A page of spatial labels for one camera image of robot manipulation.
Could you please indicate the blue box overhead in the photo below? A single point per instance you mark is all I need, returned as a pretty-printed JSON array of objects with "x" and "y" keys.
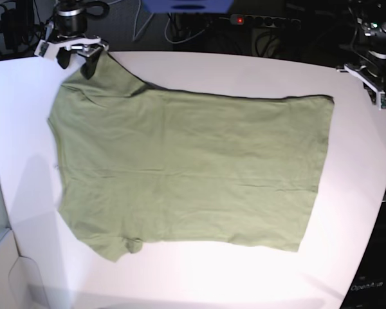
[{"x": 187, "y": 6}]

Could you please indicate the white side panel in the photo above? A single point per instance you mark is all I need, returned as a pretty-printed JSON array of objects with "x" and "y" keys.
[{"x": 14, "y": 286}]

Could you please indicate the black OpenArm case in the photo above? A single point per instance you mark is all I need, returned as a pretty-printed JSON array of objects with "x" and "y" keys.
[{"x": 366, "y": 292}]

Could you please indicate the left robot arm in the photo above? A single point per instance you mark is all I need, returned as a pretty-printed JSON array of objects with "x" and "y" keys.
[{"x": 368, "y": 43}]

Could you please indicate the black power strip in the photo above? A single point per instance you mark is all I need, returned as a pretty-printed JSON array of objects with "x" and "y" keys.
[{"x": 261, "y": 21}]

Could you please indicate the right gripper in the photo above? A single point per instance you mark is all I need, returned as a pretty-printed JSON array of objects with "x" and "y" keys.
[{"x": 66, "y": 33}]

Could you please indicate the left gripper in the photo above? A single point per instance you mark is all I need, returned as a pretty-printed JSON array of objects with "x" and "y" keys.
[{"x": 371, "y": 71}]

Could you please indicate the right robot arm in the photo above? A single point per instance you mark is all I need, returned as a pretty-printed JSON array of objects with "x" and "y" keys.
[{"x": 94, "y": 10}]

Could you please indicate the green T-shirt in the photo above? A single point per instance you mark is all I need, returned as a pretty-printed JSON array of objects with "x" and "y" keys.
[{"x": 142, "y": 164}]

